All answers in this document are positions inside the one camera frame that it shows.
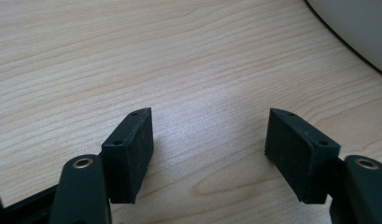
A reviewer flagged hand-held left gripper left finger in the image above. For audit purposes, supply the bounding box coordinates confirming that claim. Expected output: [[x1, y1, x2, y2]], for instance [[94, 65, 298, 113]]
[[101, 107, 154, 204]]

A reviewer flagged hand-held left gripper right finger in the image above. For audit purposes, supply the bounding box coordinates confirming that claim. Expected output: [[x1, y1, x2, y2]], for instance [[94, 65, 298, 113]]
[[264, 107, 341, 204]]

